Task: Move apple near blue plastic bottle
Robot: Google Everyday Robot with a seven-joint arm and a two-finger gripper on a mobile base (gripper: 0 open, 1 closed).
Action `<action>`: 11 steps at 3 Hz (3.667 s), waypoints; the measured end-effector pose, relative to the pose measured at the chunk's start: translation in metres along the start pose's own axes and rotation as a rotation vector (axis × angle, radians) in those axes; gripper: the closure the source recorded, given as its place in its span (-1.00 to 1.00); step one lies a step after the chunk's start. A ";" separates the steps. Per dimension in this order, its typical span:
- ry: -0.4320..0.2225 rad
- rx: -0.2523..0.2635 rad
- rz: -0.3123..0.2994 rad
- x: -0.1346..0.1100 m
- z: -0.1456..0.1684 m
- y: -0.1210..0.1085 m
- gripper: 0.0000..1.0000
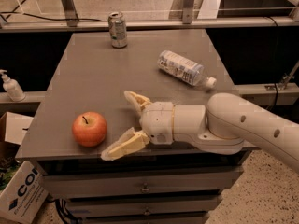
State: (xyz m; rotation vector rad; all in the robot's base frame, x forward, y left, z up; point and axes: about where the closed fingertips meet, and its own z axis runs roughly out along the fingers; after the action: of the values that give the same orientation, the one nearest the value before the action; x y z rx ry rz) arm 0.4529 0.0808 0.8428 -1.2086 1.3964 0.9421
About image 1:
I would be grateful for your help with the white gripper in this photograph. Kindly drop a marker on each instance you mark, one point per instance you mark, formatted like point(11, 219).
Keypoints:
point(157, 121)

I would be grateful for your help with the red apple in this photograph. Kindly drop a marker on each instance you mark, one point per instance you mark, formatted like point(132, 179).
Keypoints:
point(89, 129)

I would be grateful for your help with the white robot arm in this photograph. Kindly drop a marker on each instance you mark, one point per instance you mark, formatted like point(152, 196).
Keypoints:
point(221, 126)

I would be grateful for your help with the clear plastic water bottle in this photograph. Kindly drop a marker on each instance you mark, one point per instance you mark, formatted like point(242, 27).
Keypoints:
point(186, 70)

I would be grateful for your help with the white pump dispenser bottle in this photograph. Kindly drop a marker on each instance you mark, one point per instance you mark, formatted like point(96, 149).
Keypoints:
point(12, 87)

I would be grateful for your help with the grey drawer cabinet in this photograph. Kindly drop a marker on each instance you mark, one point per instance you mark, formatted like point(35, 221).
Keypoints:
point(175, 184)

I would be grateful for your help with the silver soda can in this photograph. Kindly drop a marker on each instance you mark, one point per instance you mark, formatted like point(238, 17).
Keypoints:
point(117, 30)

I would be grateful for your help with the open brown cardboard box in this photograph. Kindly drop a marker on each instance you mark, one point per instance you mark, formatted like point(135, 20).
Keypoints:
point(13, 128)

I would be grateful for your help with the white printed cardboard box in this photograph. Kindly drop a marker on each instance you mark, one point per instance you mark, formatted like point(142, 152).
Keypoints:
point(23, 196)

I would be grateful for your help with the metal railing frame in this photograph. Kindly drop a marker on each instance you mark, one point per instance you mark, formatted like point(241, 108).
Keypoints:
point(91, 15)

